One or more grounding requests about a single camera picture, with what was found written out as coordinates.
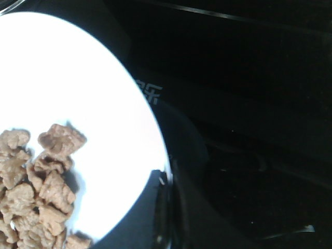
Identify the brown meat pieces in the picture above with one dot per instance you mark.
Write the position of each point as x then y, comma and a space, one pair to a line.
36, 200

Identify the light blue plate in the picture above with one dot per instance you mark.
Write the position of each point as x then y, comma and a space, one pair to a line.
53, 72

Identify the black glass cooktop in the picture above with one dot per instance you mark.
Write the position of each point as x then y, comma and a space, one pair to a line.
242, 93

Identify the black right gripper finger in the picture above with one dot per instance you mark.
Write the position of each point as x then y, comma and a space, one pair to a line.
151, 222

